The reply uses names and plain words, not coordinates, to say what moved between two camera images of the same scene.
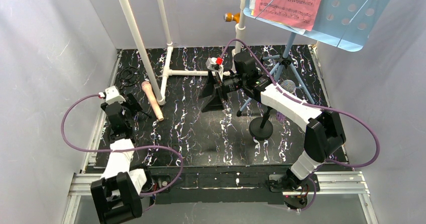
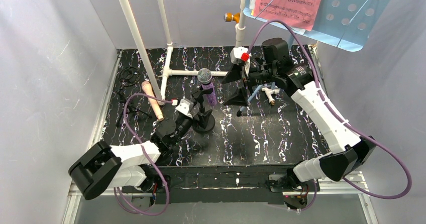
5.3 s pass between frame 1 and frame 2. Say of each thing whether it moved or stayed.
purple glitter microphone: moved
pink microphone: stayed
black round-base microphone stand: moved
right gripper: moved
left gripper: moved
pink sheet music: stayed
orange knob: stayed
